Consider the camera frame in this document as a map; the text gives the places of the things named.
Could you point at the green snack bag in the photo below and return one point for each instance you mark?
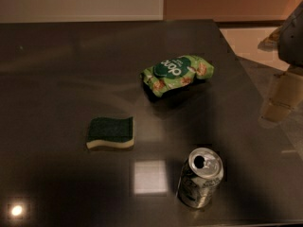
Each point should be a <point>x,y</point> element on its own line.
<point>176,73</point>

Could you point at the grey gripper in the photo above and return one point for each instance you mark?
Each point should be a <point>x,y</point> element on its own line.
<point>292,40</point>

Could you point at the silver green 7up can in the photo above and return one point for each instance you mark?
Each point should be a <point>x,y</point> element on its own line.
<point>201,175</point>

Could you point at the green yellow sponge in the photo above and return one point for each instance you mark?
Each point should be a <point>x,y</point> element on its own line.
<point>110,133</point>

